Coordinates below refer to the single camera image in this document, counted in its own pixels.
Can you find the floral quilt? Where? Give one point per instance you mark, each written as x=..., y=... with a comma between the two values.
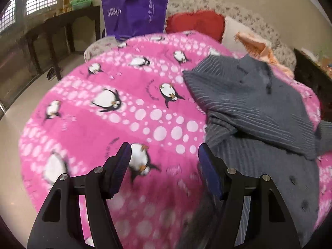
x=183, y=42

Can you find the dark wooden side table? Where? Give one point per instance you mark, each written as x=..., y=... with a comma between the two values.
x=51, y=26

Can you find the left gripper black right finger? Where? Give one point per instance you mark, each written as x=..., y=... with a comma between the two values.
x=249, y=212

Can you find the red cushion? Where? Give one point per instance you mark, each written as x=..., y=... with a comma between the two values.
x=206, y=22

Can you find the dark carved wooden headboard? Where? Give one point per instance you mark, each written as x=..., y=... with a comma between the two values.
x=311, y=75

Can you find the purple tote bag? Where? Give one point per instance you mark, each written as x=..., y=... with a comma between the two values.
x=125, y=19

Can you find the pink penguin fleece blanket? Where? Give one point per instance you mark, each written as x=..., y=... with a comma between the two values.
x=136, y=93

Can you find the grey pinstriped suit jacket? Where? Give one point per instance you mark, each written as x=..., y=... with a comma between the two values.
x=258, y=124

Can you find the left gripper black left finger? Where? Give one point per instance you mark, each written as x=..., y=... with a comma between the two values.
x=58, y=223

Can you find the orange fringed towel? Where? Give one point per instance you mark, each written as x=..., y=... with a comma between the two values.
x=258, y=48

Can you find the green plastic basket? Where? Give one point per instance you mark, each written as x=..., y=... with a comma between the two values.
x=80, y=4

